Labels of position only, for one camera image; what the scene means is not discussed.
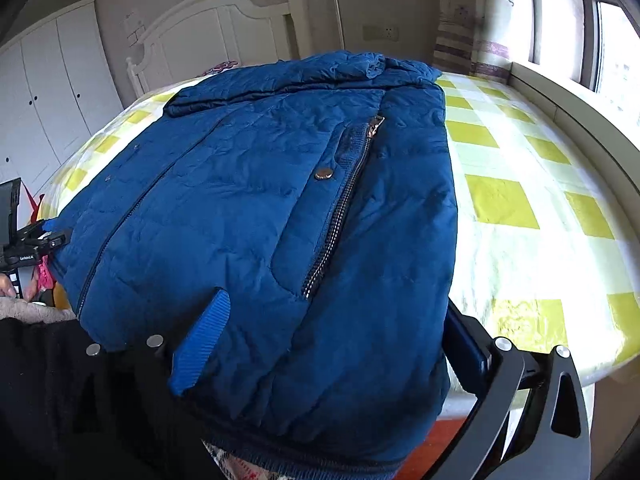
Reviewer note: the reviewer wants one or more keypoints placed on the white wooden headboard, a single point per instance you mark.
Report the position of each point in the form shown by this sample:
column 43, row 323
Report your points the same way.
column 210, row 30

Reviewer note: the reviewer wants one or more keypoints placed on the white pole lamp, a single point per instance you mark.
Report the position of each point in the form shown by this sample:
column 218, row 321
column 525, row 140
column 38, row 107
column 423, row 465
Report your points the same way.
column 338, row 20

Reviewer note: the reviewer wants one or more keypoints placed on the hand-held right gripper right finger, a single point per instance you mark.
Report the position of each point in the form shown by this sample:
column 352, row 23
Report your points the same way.
column 467, row 355

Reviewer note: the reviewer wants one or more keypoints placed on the black ribbed panel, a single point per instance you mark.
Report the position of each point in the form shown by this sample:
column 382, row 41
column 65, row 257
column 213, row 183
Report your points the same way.
column 9, row 205

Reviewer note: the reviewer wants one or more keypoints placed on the white wardrobe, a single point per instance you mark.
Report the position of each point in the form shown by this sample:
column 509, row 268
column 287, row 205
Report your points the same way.
column 50, row 85

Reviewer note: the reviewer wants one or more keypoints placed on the white wall notice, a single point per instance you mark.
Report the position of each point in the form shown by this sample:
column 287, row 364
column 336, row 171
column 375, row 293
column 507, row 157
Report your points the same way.
column 134, row 25

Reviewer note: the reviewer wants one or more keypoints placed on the orange object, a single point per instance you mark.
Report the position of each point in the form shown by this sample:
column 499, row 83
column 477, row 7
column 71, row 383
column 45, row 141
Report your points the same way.
column 64, row 300

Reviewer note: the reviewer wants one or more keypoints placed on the patterned round pillow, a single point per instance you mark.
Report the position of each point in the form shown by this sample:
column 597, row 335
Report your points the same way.
column 222, row 66

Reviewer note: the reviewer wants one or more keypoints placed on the person's dark fleece-trimmed top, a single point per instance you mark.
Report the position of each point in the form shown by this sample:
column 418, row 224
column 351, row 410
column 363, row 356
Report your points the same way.
column 30, row 410

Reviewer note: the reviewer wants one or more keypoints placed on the yellow checked bed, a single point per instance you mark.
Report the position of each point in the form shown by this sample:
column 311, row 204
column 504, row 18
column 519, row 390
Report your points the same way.
column 500, row 200

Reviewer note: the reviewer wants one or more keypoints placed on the pink red cloth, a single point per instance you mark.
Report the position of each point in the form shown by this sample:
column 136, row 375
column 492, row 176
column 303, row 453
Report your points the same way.
column 45, row 272

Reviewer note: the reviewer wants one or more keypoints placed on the printed cream curtain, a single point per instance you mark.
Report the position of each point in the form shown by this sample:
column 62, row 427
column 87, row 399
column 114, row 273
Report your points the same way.
column 460, row 35

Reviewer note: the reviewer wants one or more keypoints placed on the beige wall socket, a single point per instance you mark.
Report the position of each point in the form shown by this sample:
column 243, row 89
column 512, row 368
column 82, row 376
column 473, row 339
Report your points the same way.
column 380, row 32

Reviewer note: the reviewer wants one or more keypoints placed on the beige window sill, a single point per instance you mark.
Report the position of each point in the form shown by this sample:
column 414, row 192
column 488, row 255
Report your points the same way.
column 575, row 105

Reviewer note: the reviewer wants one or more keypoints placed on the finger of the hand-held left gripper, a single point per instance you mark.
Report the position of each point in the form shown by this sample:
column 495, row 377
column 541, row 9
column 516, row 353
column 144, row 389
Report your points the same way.
column 55, row 240
column 40, row 229

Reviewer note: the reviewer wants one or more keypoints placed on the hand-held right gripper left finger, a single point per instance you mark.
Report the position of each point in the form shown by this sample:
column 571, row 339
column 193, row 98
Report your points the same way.
column 200, row 345

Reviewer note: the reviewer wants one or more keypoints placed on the person's left hand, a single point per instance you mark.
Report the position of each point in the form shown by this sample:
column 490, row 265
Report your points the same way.
column 6, row 287

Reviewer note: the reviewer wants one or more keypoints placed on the blue quilted jacket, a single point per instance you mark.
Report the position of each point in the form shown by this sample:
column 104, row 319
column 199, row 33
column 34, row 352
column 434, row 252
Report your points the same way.
column 225, row 200

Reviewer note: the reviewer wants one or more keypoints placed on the dark framed window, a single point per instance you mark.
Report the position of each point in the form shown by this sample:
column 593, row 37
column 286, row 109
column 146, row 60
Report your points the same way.
column 615, row 60

